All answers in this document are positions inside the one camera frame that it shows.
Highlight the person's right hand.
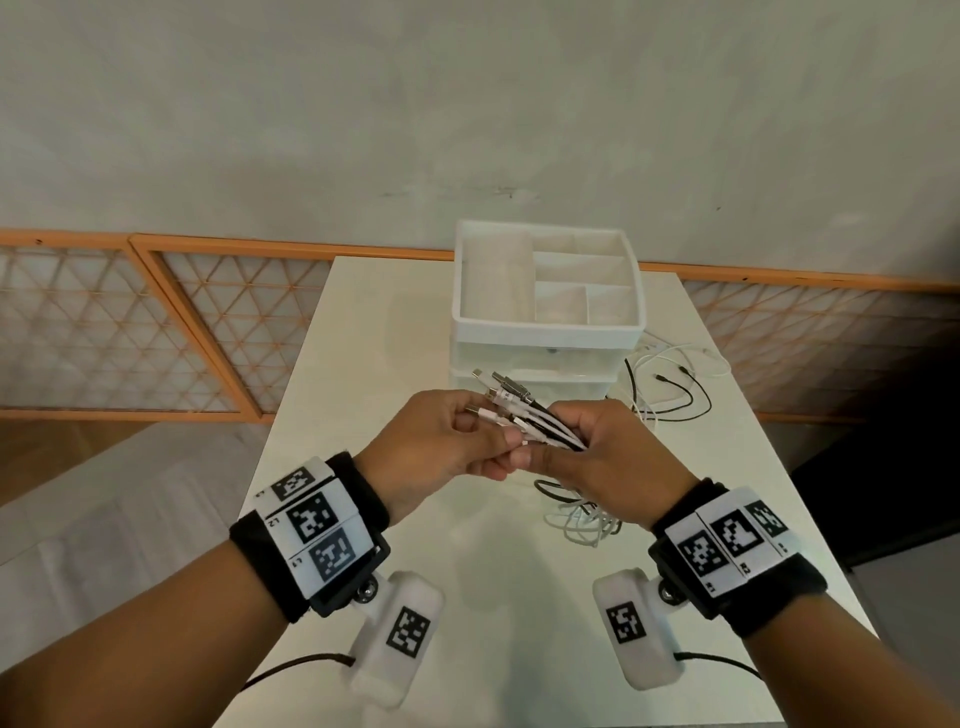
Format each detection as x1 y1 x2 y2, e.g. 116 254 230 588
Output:
517 399 697 532

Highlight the person's left hand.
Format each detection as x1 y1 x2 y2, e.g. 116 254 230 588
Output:
352 388 530 526

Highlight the white drawer organizer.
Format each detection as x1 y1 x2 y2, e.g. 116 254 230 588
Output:
449 218 648 410

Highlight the person's left forearm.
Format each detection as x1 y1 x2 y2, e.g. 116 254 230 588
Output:
0 536 292 728

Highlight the person's right forearm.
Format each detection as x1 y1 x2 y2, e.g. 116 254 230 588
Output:
738 581 960 728

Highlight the black wristband with marker tags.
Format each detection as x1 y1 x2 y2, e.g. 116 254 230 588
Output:
228 449 393 624
648 478 828 640

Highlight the white table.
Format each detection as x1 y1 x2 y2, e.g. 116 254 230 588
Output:
213 254 879 728

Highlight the orange-framed lattice screen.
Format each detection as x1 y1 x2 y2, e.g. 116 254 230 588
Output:
638 260 960 427
128 233 457 421
0 228 264 425

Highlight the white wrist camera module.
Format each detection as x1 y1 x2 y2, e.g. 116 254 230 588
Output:
348 571 447 710
592 568 685 691

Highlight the black camera power cord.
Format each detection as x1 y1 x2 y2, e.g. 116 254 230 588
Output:
239 653 358 691
673 650 765 682

